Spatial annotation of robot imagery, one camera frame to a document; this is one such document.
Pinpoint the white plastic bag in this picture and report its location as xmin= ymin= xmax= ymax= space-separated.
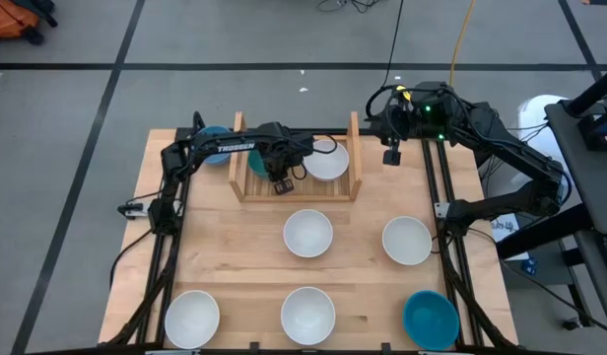
xmin=517 ymin=94 xmax=575 ymax=164

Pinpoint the black device with blue screen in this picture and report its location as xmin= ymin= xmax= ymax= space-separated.
xmin=576 ymin=110 xmax=607 ymax=153

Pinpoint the black wheeled base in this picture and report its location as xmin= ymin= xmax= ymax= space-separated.
xmin=15 ymin=0 xmax=59 ymax=46

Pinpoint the teal bowl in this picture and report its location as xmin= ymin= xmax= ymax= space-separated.
xmin=402 ymin=289 xmax=461 ymax=352

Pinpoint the black stand frame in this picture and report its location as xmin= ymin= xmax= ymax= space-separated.
xmin=495 ymin=201 xmax=598 ymax=331

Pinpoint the blue bowl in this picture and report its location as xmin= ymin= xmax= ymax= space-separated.
xmin=197 ymin=125 xmax=235 ymax=166

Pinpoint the white ceramic bowl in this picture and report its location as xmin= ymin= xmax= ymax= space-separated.
xmin=164 ymin=289 xmax=221 ymax=350
xmin=282 ymin=208 xmax=334 ymax=259
xmin=381 ymin=215 xmax=434 ymax=266
xmin=303 ymin=139 xmax=351 ymax=182
xmin=280 ymin=286 xmax=337 ymax=347

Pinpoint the black mesh computer case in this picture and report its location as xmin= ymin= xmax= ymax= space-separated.
xmin=473 ymin=142 xmax=506 ymax=169

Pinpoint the white paper sheet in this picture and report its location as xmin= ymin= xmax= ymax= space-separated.
xmin=490 ymin=214 xmax=522 ymax=261

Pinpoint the black diagonal pole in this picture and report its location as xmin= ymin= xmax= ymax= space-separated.
xmin=565 ymin=63 xmax=607 ymax=118

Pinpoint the tangled black cable bundle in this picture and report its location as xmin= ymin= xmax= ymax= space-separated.
xmin=316 ymin=0 xmax=386 ymax=15

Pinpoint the black metal table frame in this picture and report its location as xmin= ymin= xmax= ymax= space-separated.
xmin=103 ymin=110 xmax=520 ymax=355

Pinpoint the yellow floor cable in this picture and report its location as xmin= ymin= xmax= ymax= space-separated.
xmin=448 ymin=0 xmax=478 ymax=86

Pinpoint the dark green bowl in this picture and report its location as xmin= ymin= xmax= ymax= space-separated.
xmin=247 ymin=149 xmax=271 ymax=181

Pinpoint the wooden slatted shelf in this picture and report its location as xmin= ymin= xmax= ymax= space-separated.
xmin=228 ymin=110 xmax=363 ymax=203

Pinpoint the dark grey desk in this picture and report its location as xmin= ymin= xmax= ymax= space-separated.
xmin=544 ymin=98 xmax=607 ymax=236

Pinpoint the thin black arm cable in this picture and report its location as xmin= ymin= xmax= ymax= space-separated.
xmin=108 ymin=229 xmax=155 ymax=290

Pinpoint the black floor cable with loop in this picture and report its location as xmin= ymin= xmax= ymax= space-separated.
xmin=365 ymin=0 xmax=408 ymax=119

